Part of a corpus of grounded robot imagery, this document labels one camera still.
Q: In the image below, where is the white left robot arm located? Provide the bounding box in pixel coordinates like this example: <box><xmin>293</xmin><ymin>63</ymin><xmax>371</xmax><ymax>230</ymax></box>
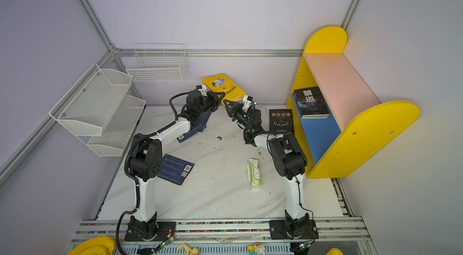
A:
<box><xmin>122</xmin><ymin>86</ymin><xmax>225</xmax><ymax>238</ymax></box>

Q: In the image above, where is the aluminium front rail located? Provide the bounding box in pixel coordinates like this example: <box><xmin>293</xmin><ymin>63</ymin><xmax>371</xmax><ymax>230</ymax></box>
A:
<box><xmin>64</xmin><ymin>216</ymin><xmax>379</xmax><ymax>255</ymax></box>

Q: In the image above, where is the white green carton box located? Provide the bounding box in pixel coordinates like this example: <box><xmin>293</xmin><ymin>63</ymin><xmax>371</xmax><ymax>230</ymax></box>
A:
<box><xmin>247</xmin><ymin>158</ymin><xmax>262</xmax><ymax>188</ymax></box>

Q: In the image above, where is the yellow cartoon cover book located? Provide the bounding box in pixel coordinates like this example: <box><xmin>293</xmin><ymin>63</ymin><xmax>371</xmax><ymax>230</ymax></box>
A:
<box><xmin>201</xmin><ymin>74</ymin><xmax>245</xmax><ymax>101</ymax></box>

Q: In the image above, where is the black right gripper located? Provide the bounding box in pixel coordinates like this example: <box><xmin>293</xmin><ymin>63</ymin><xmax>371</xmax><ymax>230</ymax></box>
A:
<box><xmin>223</xmin><ymin>102</ymin><xmax>252</xmax><ymax>133</ymax></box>

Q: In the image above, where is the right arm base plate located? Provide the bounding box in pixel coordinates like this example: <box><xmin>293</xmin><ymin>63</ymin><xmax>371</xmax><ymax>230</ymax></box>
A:
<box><xmin>270</xmin><ymin>218</ymin><xmax>319</xmax><ymax>240</ymax></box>

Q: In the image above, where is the yellow object bottom left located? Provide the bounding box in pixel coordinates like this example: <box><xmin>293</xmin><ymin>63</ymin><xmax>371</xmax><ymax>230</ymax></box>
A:
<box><xmin>67</xmin><ymin>236</ymin><xmax>116</xmax><ymax>255</ymax></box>

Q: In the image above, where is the yellow object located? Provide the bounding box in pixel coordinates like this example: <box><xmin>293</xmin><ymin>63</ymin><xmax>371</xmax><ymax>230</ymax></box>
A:
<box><xmin>325</xmin><ymin>248</ymin><xmax>343</xmax><ymax>255</ymax></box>
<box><xmin>67</xmin><ymin>236</ymin><xmax>116</xmax><ymax>255</ymax></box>

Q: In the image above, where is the blue file near left arm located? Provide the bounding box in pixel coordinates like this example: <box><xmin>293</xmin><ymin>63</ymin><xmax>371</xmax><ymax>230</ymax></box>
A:
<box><xmin>157</xmin><ymin>154</ymin><xmax>195</xmax><ymax>186</ymax></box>

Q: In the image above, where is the small colourful toy figure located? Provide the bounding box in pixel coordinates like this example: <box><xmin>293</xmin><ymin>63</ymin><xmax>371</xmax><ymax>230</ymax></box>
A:
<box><xmin>247</xmin><ymin>242</ymin><xmax>266</xmax><ymax>255</ymax></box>

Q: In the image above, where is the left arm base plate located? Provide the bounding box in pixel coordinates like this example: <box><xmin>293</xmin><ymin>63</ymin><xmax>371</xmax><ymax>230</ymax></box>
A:
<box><xmin>124</xmin><ymin>220</ymin><xmax>177</xmax><ymax>242</ymax></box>

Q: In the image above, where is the blue file near wall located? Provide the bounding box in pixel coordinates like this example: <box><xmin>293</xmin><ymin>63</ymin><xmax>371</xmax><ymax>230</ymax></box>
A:
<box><xmin>177</xmin><ymin>110</ymin><xmax>212</xmax><ymax>143</ymax></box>

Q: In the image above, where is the black wolf cover book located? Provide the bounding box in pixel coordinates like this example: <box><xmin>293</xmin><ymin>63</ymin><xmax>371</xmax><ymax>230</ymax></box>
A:
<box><xmin>293</xmin><ymin>86</ymin><xmax>330</xmax><ymax>119</ymax></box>

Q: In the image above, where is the black deer cover book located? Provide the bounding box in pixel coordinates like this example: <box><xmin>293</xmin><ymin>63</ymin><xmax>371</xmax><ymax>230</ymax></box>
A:
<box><xmin>269</xmin><ymin>109</ymin><xmax>294</xmax><ymax>134</ymax></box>

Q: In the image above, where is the yellow object bottom right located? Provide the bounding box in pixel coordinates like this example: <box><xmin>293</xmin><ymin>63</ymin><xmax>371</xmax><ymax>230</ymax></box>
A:
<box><xmin>325</xmin><ymin>248</ymin><xmax>343</xmax><ymax>255</ymax></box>

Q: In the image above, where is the beige toy figure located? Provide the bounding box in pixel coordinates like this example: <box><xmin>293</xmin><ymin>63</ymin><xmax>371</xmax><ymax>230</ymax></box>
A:
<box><xmin>177</xmin><ymin>244</ymin><xmax>200</xmax><ymax>255</ymax></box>

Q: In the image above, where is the white mesh two-tier rack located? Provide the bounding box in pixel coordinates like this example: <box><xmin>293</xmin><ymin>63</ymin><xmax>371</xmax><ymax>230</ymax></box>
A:
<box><xmin>49</xmin><ymin>64</ymin><xmax>146</xmax><ymax>157</ymax></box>

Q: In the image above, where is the white wire wall basket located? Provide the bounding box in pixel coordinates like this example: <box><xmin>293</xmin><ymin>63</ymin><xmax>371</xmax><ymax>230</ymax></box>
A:
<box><xmin>125</xmin><ymin>43</ymin><xmax>189</xmax><ymax>83</ymax></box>

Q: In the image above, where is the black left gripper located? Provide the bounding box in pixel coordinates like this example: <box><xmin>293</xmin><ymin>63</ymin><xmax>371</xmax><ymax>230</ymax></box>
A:
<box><xmin>197</xmin><ymin>90</ymin><xmax>225</xmax><ymax>116</ymax></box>

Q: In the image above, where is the yellow pink blue bookshelf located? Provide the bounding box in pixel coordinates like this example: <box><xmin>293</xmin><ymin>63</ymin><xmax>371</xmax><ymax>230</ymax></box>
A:
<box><xmin>287</xmin><ymin>26</ymin><xmax>420</xmax><ymax>179</ymax></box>

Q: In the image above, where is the dark old man cover book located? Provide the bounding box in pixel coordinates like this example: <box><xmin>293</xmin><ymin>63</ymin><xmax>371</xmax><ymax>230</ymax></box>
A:
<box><xmin>293</xmin><ymin>93</ymin><xmax>330</xmax><ymax>119</ymax></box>

